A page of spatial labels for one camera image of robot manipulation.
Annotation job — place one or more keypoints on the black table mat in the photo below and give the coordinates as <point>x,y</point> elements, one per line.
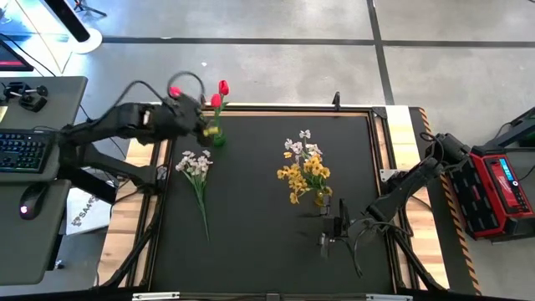
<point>251,188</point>

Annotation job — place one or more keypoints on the yellow artificial flower bunch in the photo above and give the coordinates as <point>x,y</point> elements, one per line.
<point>297,180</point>

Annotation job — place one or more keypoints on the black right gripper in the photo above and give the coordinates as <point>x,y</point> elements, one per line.
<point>339,226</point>

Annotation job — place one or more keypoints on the grey desk top with mouse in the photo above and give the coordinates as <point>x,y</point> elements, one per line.
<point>29,251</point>

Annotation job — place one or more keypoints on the silver hinge plate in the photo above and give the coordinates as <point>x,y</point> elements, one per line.
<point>155,296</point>
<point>388,297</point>

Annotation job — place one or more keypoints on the white paper sheet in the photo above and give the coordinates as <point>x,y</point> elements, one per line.
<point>88,213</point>

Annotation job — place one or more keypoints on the yellow tape tag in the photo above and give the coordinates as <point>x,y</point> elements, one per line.
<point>211,131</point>

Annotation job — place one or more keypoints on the striped hazard edge floor mat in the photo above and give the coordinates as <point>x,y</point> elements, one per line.
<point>460,251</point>

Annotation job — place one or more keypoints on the black floor stand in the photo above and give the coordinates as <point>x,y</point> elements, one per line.
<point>520,125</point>

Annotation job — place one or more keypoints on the red power station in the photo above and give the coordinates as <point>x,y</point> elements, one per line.
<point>485,200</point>

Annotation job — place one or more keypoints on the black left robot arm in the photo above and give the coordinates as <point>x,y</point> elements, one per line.
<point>125,119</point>

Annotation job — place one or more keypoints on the green glass vase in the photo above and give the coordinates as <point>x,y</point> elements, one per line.
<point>220,141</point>

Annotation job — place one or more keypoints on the black computer mouse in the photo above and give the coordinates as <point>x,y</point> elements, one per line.
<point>33,200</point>

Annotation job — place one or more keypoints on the black desk support beam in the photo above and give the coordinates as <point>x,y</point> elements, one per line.
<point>90,188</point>

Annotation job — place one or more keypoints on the black backlit keyboard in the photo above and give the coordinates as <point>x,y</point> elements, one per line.
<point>23,151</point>

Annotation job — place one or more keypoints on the grey desk top with keyboard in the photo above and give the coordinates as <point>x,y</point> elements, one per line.
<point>58,104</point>

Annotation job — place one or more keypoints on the red artificial tulip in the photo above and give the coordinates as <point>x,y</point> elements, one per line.
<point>215,100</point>
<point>174,91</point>
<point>223,87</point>

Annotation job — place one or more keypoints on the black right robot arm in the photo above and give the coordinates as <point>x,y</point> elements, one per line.
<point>447,150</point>

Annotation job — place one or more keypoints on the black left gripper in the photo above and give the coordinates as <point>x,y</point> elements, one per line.
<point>188,117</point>

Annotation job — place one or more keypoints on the black tripod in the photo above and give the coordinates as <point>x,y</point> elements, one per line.
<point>83,6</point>

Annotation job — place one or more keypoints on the black monitor with red strip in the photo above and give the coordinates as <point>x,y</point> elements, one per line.
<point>10,58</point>

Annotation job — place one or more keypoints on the white artificial flower bunch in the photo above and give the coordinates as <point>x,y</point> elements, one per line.
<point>196,165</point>
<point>297,147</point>

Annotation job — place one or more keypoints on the white metal corner plate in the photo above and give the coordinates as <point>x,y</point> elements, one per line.
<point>386,174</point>

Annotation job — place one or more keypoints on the yellow glass vase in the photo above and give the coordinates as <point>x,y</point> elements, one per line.
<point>319,198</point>

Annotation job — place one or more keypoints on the black clamp gadget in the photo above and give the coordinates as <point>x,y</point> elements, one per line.
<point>29,102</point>

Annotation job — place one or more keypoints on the white base black pole stand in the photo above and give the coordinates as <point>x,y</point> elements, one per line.
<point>94,44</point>

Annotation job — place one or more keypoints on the black edge bracket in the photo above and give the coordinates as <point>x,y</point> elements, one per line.
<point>336,100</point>
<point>203,102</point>

